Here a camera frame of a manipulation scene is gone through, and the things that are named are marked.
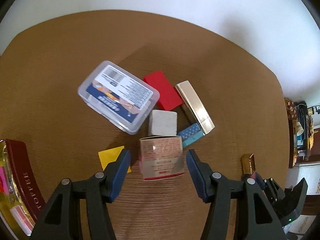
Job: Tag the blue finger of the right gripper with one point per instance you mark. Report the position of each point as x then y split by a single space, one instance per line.
287 203
260 181

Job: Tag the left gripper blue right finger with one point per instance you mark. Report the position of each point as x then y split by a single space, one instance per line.
255 217

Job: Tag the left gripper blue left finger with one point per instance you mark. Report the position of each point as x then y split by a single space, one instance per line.
60 218

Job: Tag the small gold foil box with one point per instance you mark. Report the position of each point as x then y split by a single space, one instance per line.
248 164

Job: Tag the clear pink small box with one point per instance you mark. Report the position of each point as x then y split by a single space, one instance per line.
22 219

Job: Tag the pink rectangular block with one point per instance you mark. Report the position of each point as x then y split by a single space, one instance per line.
4 185

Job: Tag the blue patterned small box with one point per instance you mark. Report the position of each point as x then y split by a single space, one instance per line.
190 135

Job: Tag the gold metallic long box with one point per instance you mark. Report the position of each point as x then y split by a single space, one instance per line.
193 107

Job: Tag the pink red cosmetic carton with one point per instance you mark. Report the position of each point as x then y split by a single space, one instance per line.
161 157

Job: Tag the white cube block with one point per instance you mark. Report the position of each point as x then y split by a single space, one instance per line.
162 123

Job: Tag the clear plastic labelled box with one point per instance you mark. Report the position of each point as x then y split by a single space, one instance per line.
119 96

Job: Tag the red rectangular block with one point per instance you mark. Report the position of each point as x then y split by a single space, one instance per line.
168 97

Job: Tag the white radiator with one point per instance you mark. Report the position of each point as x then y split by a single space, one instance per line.
311 173

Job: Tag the red gold toffee tin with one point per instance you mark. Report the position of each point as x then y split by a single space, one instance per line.
23 189

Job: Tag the cluttered shelf background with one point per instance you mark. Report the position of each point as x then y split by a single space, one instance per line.
303 134

